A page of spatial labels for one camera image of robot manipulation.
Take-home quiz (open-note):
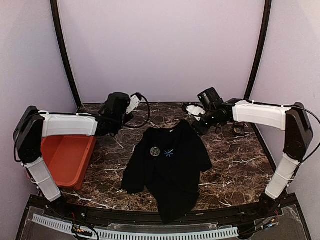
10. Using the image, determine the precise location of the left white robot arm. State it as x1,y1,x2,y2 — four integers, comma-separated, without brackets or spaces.
13,92,142,218

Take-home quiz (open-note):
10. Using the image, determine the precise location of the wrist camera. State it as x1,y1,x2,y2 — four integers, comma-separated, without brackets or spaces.
182,103,206,121
126,92,142,115

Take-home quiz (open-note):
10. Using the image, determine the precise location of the right black frame post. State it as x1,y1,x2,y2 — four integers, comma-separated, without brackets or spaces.
244,0,272,100

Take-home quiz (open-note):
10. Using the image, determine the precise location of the black t-shirt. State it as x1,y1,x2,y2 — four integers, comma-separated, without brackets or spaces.
121,120,212,225

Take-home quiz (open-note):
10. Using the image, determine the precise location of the left black frame post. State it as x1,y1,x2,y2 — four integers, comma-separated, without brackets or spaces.
50,0,83,109

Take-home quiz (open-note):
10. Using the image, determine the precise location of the orange plastic bin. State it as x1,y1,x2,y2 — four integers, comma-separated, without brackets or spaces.
41,135,97,190

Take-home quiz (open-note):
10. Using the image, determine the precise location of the black display stand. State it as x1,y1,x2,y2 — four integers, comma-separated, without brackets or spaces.
232,122,246,137

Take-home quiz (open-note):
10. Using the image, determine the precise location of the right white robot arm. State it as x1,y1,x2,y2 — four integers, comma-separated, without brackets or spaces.
185,87,314,217

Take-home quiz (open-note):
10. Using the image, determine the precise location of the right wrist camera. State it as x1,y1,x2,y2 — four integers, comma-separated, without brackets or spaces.
182,103,206,121

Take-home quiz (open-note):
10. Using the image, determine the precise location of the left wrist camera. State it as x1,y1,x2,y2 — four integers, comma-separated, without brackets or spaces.
126,92,142,115

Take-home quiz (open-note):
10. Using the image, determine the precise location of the white slotted cable duct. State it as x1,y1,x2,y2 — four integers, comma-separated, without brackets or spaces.
32,214,239,240

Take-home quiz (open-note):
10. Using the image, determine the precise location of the black front rail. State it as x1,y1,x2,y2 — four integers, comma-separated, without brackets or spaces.
27,194,298,228

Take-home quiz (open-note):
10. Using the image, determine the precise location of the black frame post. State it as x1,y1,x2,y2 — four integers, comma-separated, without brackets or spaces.
244,0,272,100
50,0,83,109

